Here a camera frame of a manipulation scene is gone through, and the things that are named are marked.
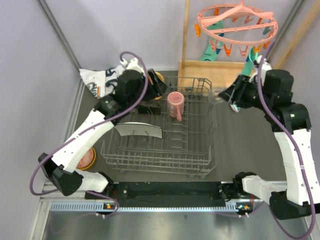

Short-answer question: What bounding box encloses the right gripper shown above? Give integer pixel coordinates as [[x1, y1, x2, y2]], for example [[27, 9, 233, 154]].
[[218, 74, 272, 111]]

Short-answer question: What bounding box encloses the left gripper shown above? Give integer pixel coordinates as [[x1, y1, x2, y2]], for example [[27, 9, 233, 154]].
[[127, 68, 168, 108]]

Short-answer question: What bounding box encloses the yellow woven-pattern plate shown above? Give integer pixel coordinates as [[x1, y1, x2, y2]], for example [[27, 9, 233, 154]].
[[147, 69, 166, 101]]

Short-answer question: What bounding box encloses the clear glass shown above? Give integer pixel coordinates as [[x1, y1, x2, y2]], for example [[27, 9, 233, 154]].
[[208, 87, 225, 104]]

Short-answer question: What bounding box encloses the black floral square plate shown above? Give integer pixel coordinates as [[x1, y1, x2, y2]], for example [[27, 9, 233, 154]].
[[132, 101, 161, 115]]

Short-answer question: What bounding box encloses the pink ceramic mug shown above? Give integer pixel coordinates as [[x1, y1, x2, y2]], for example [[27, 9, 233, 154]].
[[166, 91, 185, 122]]

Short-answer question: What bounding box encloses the white square plate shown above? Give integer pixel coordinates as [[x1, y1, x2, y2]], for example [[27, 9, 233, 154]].
[[114, 122, 163, 139]]

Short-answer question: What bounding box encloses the red patterned bowl yellow rim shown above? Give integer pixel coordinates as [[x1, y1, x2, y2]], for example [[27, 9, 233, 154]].
[[76, 147, 97, 171]]

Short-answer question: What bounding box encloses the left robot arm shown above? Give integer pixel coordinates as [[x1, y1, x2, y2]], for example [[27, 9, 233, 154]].
[[38, 69, 168, 199]]

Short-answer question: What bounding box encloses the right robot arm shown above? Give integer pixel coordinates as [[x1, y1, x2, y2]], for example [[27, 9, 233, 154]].
[[233, 69, 320, 220]]

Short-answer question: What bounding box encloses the teal patterned sock front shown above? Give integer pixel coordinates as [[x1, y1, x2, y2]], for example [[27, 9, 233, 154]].
[[229, 47, 260, 113]]

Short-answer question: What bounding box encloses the teal patterned sock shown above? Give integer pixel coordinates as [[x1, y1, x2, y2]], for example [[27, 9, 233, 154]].
[[198, 19, 226, 62], [229, 47, 260, 113]]

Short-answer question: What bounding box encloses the teal patterned sock back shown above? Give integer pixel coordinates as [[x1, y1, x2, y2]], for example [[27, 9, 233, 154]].
[[198, 19, 226, 62]]

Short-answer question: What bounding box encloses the white printed cloth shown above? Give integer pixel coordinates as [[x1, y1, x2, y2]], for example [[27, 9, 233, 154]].
[[79, 65, 125, 99]]

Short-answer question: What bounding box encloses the pink round clothes hanger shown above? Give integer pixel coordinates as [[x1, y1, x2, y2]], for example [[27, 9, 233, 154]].
[[195, 0, 279, 58]]

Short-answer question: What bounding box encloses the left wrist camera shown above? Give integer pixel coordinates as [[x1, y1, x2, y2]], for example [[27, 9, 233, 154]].
[[120, 57, 144, 73]]

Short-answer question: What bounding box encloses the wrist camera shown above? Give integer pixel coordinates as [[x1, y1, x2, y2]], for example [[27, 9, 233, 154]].
[[253, 55, 272, 78], [120, 57, 144, 73]]

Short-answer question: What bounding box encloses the wooden tray frame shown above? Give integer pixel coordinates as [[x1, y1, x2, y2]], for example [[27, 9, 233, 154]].
[[177, 0, 320, 93]]

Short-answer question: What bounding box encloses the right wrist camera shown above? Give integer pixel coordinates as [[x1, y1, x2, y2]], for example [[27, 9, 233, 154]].
[[253, 55, 272, 78]]

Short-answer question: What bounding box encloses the grey wire dish rack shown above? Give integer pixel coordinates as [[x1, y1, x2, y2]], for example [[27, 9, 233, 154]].
[[100, 77, 217, 177]]

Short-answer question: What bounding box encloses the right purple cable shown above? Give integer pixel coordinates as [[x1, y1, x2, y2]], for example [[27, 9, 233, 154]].
[[239, 37, 318, 240]]

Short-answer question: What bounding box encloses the purple cable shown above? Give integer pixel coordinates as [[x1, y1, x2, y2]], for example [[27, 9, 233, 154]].
[[239, 37, 318, 240], [29, 51, 150, 218]]

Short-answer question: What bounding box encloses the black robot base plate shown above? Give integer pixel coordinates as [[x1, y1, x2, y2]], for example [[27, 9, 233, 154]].
[[101, 181, 256, 208]]

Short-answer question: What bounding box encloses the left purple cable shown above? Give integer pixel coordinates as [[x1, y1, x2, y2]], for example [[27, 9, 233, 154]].
[[29, 51, 150, 218]]

